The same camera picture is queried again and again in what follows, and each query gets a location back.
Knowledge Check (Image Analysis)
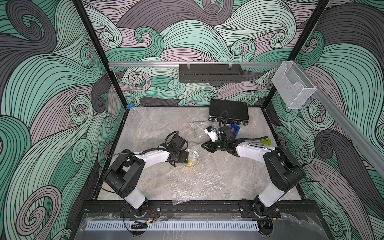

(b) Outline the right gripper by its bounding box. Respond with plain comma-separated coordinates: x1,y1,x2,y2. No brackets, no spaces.
200,138,228,153

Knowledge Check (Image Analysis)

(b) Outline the yellow patterned ceramic bowl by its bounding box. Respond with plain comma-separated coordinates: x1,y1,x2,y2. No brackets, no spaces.
182,150,200,169

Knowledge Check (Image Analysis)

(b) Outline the clear bubble wrap sheet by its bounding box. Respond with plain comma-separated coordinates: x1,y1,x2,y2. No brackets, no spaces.
189,120,212,141
167,158,225,205

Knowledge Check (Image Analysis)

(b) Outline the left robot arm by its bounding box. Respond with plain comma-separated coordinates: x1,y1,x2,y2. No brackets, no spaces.
104,131,189,215

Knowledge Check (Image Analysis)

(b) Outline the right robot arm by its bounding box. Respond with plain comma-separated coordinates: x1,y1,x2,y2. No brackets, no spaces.
201,126,306,218

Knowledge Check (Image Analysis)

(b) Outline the blue tape dispenser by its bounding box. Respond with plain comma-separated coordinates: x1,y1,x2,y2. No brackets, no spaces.
231,124,240,137

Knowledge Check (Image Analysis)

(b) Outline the black hard case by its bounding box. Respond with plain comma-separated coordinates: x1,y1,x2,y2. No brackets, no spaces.
208,99,250,126

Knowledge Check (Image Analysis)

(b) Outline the green sticky note pad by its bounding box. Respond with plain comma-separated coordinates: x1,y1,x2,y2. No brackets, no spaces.
260,138,272,146

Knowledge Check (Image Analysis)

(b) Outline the blue corner clip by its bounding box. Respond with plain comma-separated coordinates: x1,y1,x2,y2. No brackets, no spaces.
126,104,136,110

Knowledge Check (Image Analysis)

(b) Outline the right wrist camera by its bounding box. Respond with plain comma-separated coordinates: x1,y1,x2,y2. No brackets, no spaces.
205,126,219,143

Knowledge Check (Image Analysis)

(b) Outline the black perforated wall tray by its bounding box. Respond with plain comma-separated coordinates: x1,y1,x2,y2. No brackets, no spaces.
179,65,244,85

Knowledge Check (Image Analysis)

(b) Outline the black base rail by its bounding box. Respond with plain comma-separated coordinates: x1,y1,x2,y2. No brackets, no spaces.
82,200,320,219

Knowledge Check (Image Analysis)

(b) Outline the aluminium rail back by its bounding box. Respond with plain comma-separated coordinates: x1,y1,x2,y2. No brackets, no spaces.
108,61,282,69

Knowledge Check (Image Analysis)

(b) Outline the aluminium rail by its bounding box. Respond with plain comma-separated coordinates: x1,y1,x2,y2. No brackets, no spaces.
108,61,282,69
295,61,384,172

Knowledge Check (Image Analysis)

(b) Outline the clear acrylic wall holder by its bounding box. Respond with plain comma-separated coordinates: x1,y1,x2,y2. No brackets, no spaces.
272,61,317,110

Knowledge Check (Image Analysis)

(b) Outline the white slotted cable duct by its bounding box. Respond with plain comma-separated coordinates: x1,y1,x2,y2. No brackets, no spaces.
85,220,259,232

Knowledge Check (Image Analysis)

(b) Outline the aluminium rail right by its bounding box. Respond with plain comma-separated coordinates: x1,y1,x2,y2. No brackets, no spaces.
295,61,384,172

